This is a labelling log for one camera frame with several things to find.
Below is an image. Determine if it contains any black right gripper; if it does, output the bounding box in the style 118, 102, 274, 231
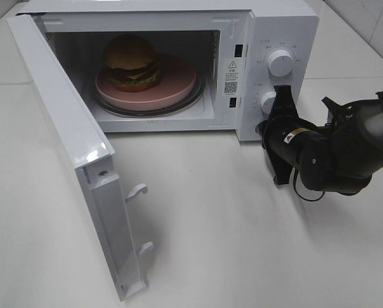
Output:
260, 85, 323, 185

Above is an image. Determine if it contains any white timer knob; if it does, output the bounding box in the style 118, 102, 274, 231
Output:
259, 90, 276, 114

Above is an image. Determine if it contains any pink round plate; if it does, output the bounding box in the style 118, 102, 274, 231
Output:
95, 53, 197, 112

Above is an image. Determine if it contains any burger with lettuce and cheese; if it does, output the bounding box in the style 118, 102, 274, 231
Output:
103, 34, 161, 92

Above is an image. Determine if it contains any white microwave door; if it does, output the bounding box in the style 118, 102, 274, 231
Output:
8, 15, 154, 301

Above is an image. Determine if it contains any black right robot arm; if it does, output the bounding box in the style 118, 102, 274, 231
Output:
259, 85, 383, 196

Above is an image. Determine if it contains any upper white power knob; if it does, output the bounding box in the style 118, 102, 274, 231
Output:
267, 48, 294, 77

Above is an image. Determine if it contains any warning label with QR code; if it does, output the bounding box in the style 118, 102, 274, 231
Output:
221, 58, 243, 96

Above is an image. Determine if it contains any glass microwave turntable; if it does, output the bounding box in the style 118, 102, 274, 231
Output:
92, 77, 205, 117

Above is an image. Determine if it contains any white microwave oven body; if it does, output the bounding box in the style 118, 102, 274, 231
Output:
15, 1, 319, 141

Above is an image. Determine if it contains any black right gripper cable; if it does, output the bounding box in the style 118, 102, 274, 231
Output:
289, 168, 326, 203

